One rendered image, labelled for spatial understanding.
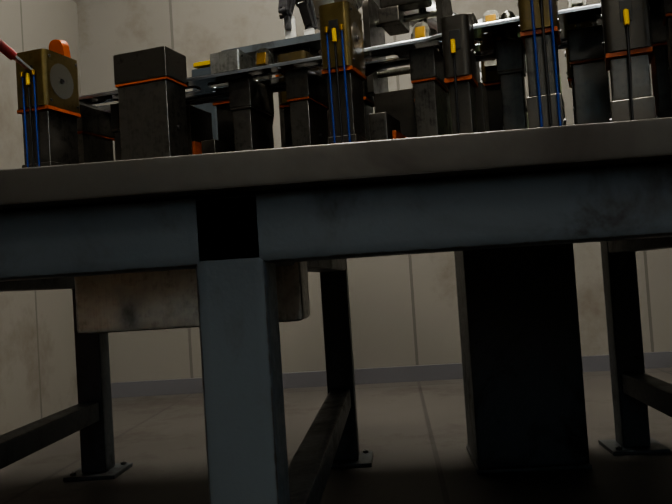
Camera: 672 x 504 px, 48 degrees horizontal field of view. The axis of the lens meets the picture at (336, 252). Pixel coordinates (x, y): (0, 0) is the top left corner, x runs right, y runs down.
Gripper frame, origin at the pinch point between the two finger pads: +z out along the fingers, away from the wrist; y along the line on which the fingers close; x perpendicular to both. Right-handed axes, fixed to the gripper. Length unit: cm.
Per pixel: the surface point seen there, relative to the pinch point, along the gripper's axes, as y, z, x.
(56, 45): 55, 9, -30
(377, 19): 11.0, 4.0, 26.4
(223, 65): 25.0, 10.7, -8.0
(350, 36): 52, 22, 37
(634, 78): 48, 38, 82
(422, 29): 17.9, 11.5, 39.4
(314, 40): 7.9, 3.8, 8.0
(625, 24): 49, 30, 82
